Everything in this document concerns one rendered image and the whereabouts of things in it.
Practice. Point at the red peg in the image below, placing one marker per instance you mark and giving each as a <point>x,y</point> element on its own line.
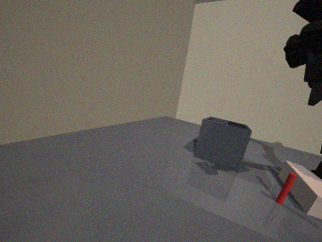
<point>286,188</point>

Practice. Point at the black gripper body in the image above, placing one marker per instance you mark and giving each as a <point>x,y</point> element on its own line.
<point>313,29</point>

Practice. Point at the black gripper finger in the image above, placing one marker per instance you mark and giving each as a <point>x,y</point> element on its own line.
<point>312,47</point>
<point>316,92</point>

